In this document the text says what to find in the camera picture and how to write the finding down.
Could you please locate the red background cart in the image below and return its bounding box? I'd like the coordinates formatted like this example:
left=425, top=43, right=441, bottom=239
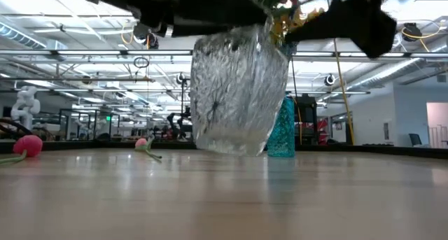
left=316, top=119, right=330, bottom=145

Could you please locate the blue glass vase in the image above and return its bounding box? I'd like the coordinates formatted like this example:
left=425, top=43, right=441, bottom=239
left=265, top=95, right=297, bottom=159

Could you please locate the pink artificial tulip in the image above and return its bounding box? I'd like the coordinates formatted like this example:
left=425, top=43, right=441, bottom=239
left=134, top=136, right=164, bottom=164

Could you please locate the yellow artificial flower bunch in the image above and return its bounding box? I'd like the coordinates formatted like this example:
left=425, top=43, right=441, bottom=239
left=272, top=7, right=326, bottom=47

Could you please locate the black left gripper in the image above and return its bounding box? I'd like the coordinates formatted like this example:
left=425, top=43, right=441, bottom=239
left=75, top=0, right=270, bottom=38

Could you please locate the yellow cable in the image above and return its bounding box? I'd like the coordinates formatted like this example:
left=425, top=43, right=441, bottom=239
left=331, top=38, right=356, bottom=146

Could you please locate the clear cut-glass vase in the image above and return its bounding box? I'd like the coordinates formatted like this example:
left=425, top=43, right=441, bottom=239
left=189, top=22, right=291, bottom=157

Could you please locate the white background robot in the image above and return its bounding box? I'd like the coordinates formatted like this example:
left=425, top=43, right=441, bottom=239
left=9, top=85, right=41, bottom=129

